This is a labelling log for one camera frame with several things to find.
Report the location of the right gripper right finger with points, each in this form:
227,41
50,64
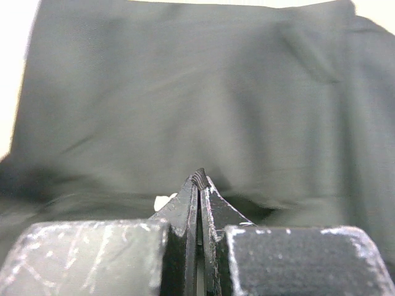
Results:
242,258

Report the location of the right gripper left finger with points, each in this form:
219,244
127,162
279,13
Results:
155,256

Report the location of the black backpack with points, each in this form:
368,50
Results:
288,109

